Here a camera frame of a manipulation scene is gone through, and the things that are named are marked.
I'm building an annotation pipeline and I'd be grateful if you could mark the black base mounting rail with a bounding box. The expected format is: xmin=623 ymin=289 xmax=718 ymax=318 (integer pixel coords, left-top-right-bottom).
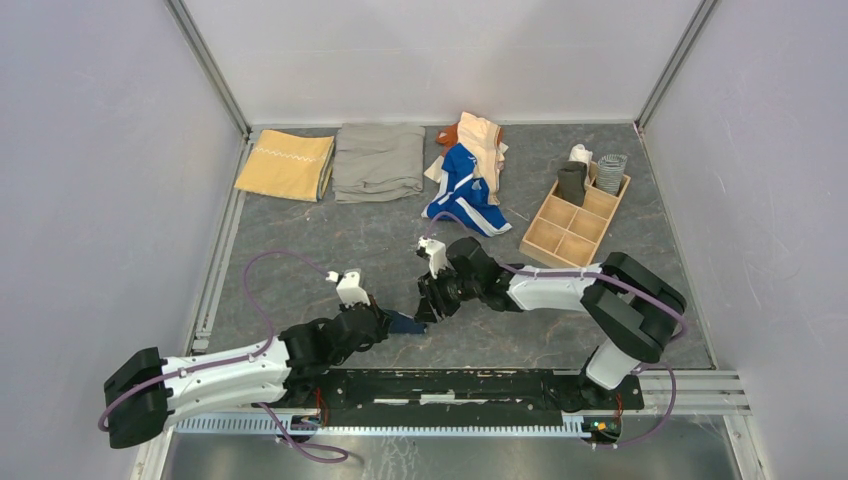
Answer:
xmin=272 ymin=369 xmax=645 ymax=427

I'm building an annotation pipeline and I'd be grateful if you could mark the folded yellow cloth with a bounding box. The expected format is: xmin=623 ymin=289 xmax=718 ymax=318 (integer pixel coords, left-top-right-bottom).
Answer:
xmin=234 ymin=130 xmax=335 ymax=202

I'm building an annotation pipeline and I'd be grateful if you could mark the folded grey cloth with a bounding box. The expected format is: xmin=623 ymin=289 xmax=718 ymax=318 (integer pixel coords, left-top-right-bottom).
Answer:
xmin=332 ymin=123 xmax=426 ymax=204

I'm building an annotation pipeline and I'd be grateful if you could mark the rolled grey striped cloth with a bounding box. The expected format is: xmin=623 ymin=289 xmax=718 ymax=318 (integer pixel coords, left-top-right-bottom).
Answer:
xmin=595 ymin=154 xmax=628 ymax=196

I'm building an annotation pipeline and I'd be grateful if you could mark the right corner aluminium post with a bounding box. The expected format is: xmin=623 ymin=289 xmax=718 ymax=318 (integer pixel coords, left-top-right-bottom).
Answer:
xmin=634 ymin=0 xmax=720 ymax=135

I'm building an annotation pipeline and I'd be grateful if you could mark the olive boxer briefs beige waistband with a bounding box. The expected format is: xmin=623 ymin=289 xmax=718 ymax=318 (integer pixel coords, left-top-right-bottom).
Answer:
xmin=557 ymin=161 xmax=588 ymax=207

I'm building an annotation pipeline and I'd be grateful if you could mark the royal blue white-striped underwear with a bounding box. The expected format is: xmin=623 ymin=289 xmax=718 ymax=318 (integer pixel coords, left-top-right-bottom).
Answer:
xmin=421 ymin=144 xmax=512 ymax=237

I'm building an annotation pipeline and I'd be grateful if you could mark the rolled white cloth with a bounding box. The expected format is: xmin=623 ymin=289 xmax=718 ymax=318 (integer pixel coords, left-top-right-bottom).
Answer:
xmin=567 ymin=144 xmax=593 ymax=186

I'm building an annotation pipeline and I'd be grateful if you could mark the corner aluminium post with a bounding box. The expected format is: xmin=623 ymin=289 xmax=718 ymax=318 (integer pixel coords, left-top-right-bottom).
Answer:
xmin=634 ymin=0 xmax=720 ymax=135
xmin=164 ymin=0 xmax=252 ymax=138

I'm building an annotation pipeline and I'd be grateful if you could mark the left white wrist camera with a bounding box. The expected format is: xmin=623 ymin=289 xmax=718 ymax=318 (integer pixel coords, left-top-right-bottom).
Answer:
xmin=325 ymin=268 xmax=371 ymax=308

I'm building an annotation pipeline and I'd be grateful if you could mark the peach orange underwear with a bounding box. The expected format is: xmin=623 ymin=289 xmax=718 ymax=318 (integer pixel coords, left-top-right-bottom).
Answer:
xmin=424 ymin=112 xmax=508 ymax=205

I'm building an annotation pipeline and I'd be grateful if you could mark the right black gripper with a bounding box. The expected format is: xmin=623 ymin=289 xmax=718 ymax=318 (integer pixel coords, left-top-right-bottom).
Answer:
xmin=414 ymin=263 xmax=482 ymax=324

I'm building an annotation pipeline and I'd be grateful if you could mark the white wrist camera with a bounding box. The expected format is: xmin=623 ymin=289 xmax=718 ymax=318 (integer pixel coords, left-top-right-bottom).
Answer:
xmin=325 ymin=268 xmax=371 ymax=308
xmin=416 ymin=237 xmax=449 ymax=279

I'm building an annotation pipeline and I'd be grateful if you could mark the wooden compartment organizer box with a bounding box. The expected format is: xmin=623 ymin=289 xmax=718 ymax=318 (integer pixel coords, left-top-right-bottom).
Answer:
xmin=519 ymin=162 xmax=631 ymax=268

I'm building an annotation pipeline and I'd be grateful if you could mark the left corner aluminium post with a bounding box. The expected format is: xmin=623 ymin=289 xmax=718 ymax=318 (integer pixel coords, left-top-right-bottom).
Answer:
xmin=164 ymin=0 xmax=252 ymax=138

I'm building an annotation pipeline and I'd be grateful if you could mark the navy blue white-trimmed underwear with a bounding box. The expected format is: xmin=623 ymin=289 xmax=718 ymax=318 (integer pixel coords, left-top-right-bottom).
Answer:
xmin=385 ymin=310 xmax=427 ymax=335

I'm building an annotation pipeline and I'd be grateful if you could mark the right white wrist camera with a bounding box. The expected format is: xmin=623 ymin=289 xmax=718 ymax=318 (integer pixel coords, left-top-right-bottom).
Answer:
xmin=416 ymin=237 xmax=449 ymax=279

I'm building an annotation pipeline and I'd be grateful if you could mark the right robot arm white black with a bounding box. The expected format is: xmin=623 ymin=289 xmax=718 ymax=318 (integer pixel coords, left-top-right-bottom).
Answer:
xmin=414 ymin=237 xmax=687 ymax=408

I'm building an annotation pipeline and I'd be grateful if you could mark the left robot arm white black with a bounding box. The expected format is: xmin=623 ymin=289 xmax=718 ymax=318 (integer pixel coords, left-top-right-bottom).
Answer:
xmin=98 ymin=304 xmax=397 ymax=449

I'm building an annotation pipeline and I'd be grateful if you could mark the aluminium frame rail front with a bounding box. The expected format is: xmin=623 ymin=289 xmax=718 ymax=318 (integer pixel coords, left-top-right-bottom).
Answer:
xmin=165 ymin=369 xmax=751 ymax=439

